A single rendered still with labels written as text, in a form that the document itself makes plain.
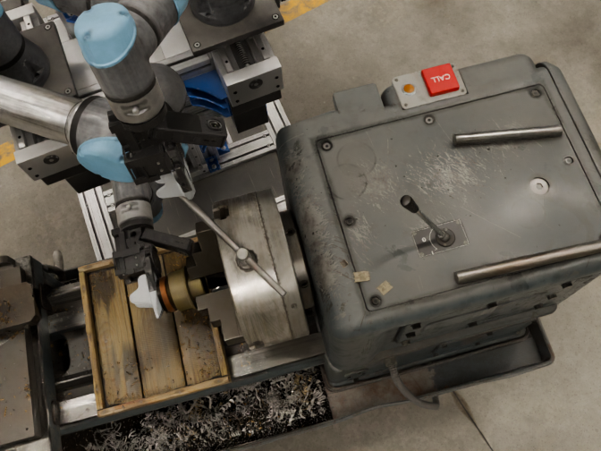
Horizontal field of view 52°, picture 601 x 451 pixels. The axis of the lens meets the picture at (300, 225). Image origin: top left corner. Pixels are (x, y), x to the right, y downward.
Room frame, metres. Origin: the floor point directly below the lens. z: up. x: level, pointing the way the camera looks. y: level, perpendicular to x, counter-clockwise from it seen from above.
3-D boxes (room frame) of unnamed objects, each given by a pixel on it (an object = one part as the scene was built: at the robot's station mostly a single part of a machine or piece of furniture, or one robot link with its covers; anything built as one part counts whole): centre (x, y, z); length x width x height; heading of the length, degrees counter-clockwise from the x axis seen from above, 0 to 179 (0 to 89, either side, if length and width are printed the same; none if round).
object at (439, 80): (0.68, -0.31, 1.26); 0.06 x 0.06 x 0.02; 8
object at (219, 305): (0.29, 0.17, 1.09); 0.12 x 0.11 x 0.05; 8
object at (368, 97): (0.65, -0.14, 1.24); 0.09 x 0.08 x 0.03; 98
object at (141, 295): (0.36, 0.33, 1.09); 0.09 x 0.06 x 0.03; 8
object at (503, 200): (0.47, -0.29, 1.06); 0.59 x 0.48 x 0.39; 98
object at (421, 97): (0.67, -0.29, 1.23); 0.13 x 0.08 x 0.05; 98
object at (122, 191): (0.62, 0.37, 1.07); 0.11 x 0.08 x 0.09; 8
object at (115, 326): (0.35, 0.37, 0.89); 0.36 x 0.30 x 0.04; 8
